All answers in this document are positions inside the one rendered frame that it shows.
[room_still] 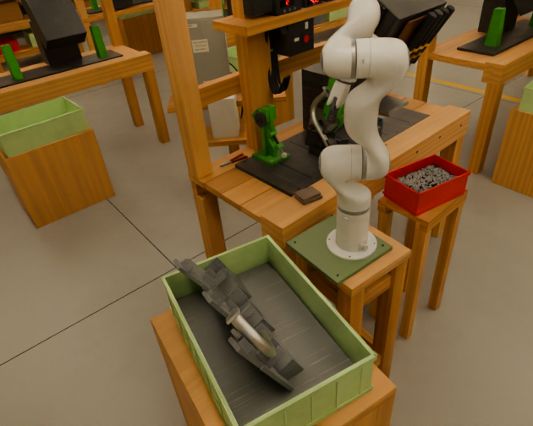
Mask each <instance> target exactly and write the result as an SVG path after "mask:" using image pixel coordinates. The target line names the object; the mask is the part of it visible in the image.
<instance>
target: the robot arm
mask: <svg viewBox="0 0 533 426"><path fill-rule="evenodd" d="M380 17H381V10H380V6H379V3H378V1H377V0H352V2H351V3H350V5H349V8H348V11H347V16H346V22H345V24H344V25H343V27H341V28H340V29H339V30H337V31H336V32H335V33H334V34H333V35H332V36H331V37H330V38H329V40H328V41H327V43H326V44H325V46H324V47H323V49H322V51H321V69H322V70H323V72H324V73H325V74H326V75H327V76H329V77H331V78H333V79H335V80H336V81H335V83H334V85H333V88H332V91H331V93H330V96H329V97H328V100H327V105H330V104H331V103H332V105H331V107H330V110H329V113H328V115H327V120H326V122H328V123H331V124H334V123H335V121H336V118H337V115H338V114H337V113H338V111H339V108H340V107H341V106H342V105H343V104H344V113H343V121H344V127H345V130H346V132H347V134H348V136H349V137H350V138H351V139H352V140H353V141H354V142H356V143H357V144H358V145H331V146H328V147H327V148H325V149H324V150H323V151H322V152H321V154H320V156H319V161H318V164H319V170H320V172H321V175H322V176H323V178H324V179H325V180H326V182H327V183H328V184H329V185H330V186H331V187H332V188H333V189H334V190H335V191H336V193H337V221H336V229H335V230H333V231H332V232H330V233H329V235H328V236H327V248H328V249H329V251H330V252H331V253H332V254H334V255H335V256H337V257H339V258H340V259H346V260H361V259H366V258H368V257H369V256H371V255H372V254H373V253H374V252H375V251H376V238H375V236H374V235H373V234H372V233H371V232H369V223H370V213H371V191H370V190H369V189H368V188H367V187H366V186H365V185H363V184H361V183H357V182H356V181H354V180H377V179H380V178H383V177H385V176H386V175H387V174H388V172H389V170H390V167H391V159H390V154H389V152H388V150H387V147H386V146H385V144H384V142H383V141H382V139H381V137H380V135H379V133H378V129H377V119H378V113H379V106H380V102H381V100H382V98H383V97H384V96H385V95H386V94H387V93H388V92H390V91H391V90H392V89H393V88H395V87H396V86H397V85H398V84H399V83H400V82H401V81H402V79H403V78H404V76H405V75H406V73H407V71H408V69H409V66H410V63H409V62H410V54H409V48H408V47H407V45H406V44H405V43H404V42H403V41H401V40H400V39H397V38H388V37H381V38H379V37H378V36H376V35H375V34H374V31H375V28H376V27H377V26H378V24H379V21H380ZM357 79H366V80H365V81H364V82H362V83H361V84H360V85H358V86H356V87H355V88H353V89H352V90H351V91H350V92H349V89H350V86H351V85H353V84H354V82H356V80H357Z"/></svg>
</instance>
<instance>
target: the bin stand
mask: <svg viewBox="0 0 533 426"><path fill-rule="evenodd" d="M468 191H469V190H467V191H466V192H464V194H463V195H461V196H459V197H457V198H455V199H452V200H450V201H448V202H446V203H444V204H442V205H439V206H438V207H436V208H433V209H431V210H429V211H427V212H425V213H423V214H420V215H418V216H413V215H412V214H410V213H409V212H408V211H407V210H405V209H403V208H402V207H400V206H398V205H396V204H395V203H393V202H392V201H391V200H390V199H388V198H386V197H385V196H383V197H381V198H380V199H379V200H378V206H377V210H379V214H378V223H377V230H379V231H380V232H383V233H384V234H386V235H388V236H389V237H390V235H391V228H392V221H393V212H394V211H395V212H397V213H399V214H400V215H403V216H406V217H408V223H407V228H406V234H405V240H404V246H405V247H407V248H409V249H411V254H410V257H409V258H408V263H407V268H406V273H405V279H404V289H403V292H406V293H405V299H404V308H403V313H402V319H401V324H400V329H399V335H400V336H402V337H403V338H404V339H406V340H407V339H408V338H409V337H410V336H411V334H412V330H413V325H414V321H415V312H416V308H417V303H418V299H419V294H420V286H421V282H422V276H423V272H424V268H425V263H426V255H427V250H428V246H429V241H430V236H431V230H432V228H433V227H434V226H436V225H437V224H438V223H439V222H440V221H442V220H443V219H444V218H445V217H446V221H445V225H444V229H443V234H442V241H441V245H440V249H439V253H438V257H437V265H436V269H435V273H434V277H433V281H432V285H431V293H430V297H429V301H428V305H427V307H429V308H430V309H433V310H434V311H435V310H436V309H437V308H438V307H439V306H440V302H441V298H442V292H443V288H444V285H445V281H446V277H447V273H448V267H449V263H450V260H451V256H452V252H453V246H454V242H455V238H456V234H457V231H458V227H459V220H460V217H461V213H462V209H463V205H464V202H465V201H466V198H467V194H468ZM377 300H378V297H377V298H375V299H373V300H372V301H371V302H370V310H369V315H370V316H372V317H373V318H376V308H377Z"/></svg>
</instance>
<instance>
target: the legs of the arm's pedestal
mask: <svg viewBox="0 0 533 426"><path fill-rule="evenodd" d="M407 263H408V260H405V261H404V262H403V263H401V264H400V265H398V266H397V267H395V268H394V269H392V270H390V271H389V272H388V273H387V274H385V275H384V276H382V277H381V278H379V279H378V280H376V281H374V282H373V283H371V284H370V285H369V286H368V287H366V288H365V289H363V290H362V291H360V292H358V293H357V294H355V295H354V296H353V297H350V296H349V295H348V294H347V293H346V292H344V291H343V290H341V289H340V288H339V287H337V286H336V285H335V284H333V283H332V282H331V281H329V280H328V279H327V278H326V277H325V276H324V275H322V274H321V273H320V272H318V271H317V270H316V269H314V268H313V267H312V266H310V265H309V264H308V263H306V262H305V261H304V260H302V259H301V258H300V257H299V256H298V255H296V266H297V267H298V268H299V269H300V270H301V271H302V272H303V274H304V275H305V276H306V277H307V278H308V279H309V280H310V282H311V283H312V284H313V285H314V286H315V287H316V288H317V289H318V290H319V292H321V293H322V294H323V295H325V296H326V297H327V298H328V299H330V300H331V301H332V302H333V303H335V304H336V305H337V311H338V312H339V313H340V314H341V315H342V317H343V318H344V319H345V320H346V321H347V322H348V323H349V324H350V326H351V327H352V328H353V329H354V330H355V331H356V332H357V333H358V335H359V336H360V337H361V338H362V339H363V340H364V341H365V343H366V344H367V345H368V346H369V347H370V348H371V349H372V350H373V352H374V353H375V354H376V355H377V360H375V361H374V362H373V363H374V364H375V365H376V366H377V367H378V368H379V369H380V370H381V371H382V372H383V373H384V374H385V375H386V376H387V377H388V378H389V375H390V369H391V364H392V359H393V349H394V343H395V337H396V332H397V327H398V317H399V311H400V305H401V300H402V295H403V289H404V279H405V273H406V268H407ZM377 297H378V300H377V308H376V323H375V330H374V336H372V335H371V334H370V333H369V332H368V331H366V330H365V329H364V328H362V327H361V325H362V314H363V307H364V306H365V305H367V304H368V303H369V302H371V301H372V300H373V299H375V298H377Z"/></svg>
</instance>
